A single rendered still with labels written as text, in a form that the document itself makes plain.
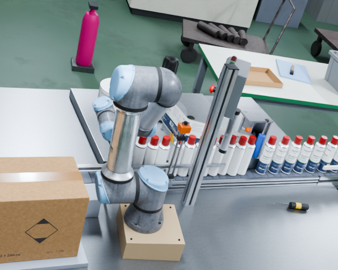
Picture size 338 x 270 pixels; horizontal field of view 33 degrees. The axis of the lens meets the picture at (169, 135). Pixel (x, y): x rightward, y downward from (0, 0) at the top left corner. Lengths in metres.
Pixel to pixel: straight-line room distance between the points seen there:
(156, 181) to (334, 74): 2.58
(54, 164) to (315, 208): 1.33
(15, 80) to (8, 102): 2.03
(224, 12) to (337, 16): 2.49
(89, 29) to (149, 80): 3.40
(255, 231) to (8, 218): 1.09
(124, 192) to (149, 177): 0.11
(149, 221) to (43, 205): 0.43
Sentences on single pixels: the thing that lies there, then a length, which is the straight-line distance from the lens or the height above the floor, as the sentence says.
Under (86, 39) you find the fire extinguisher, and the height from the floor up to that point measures 0.32.
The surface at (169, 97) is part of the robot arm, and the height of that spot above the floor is 1.49.
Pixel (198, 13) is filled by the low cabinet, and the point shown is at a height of 0.17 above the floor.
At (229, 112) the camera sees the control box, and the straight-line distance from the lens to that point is 2.24.
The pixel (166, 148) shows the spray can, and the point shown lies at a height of 1.04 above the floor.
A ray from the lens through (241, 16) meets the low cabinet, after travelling 7.39.
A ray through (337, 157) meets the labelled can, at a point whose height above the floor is 0.97.
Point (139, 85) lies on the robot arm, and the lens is 1.77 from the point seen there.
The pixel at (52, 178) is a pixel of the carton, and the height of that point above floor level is 1.12.
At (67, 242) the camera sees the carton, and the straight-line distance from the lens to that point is 2.02.
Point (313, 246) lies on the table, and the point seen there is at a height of 0.83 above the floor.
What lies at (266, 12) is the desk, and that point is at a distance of 8.17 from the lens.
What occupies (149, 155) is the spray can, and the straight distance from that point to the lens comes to 2.40.
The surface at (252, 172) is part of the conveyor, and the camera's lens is 2.76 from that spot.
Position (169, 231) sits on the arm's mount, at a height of 0.92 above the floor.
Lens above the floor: 2.28
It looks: 30 degrees down
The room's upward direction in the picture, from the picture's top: 16 degrees clockwise
